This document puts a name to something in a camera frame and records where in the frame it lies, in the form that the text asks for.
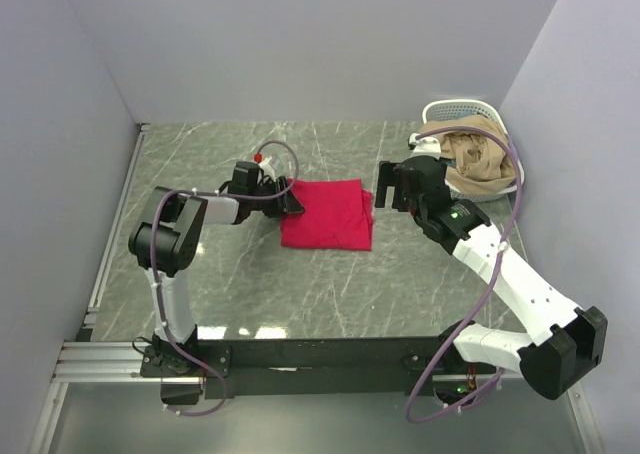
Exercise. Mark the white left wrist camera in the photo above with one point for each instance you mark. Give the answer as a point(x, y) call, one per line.
point(269, 162)

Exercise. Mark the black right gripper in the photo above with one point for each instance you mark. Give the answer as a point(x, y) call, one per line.
point(390, 175)

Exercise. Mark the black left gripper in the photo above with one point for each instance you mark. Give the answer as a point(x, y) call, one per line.
point(288, 203)

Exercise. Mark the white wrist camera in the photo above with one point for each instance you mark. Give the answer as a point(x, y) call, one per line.
point(269, 162)
point(426, 146)

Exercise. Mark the white perforated laundry basket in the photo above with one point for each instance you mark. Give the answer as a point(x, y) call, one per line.
point(459, 108)

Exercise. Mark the aluminium frame rail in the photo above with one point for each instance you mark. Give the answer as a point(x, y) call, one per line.
point(95, 361)

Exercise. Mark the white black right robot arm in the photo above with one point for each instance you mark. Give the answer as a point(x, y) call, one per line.
point(561, 343)

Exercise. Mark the red t-shirt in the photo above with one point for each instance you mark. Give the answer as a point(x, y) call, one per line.
point(337, 215)

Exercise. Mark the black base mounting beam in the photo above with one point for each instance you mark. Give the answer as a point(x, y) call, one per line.
point(253, 367)

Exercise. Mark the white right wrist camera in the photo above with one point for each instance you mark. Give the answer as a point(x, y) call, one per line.
point(426, 146)

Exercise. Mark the tan t-shirt in basket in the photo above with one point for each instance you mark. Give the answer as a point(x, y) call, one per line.
point(481, 167)

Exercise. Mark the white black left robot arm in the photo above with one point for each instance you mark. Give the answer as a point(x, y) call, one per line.
point(165, 238)

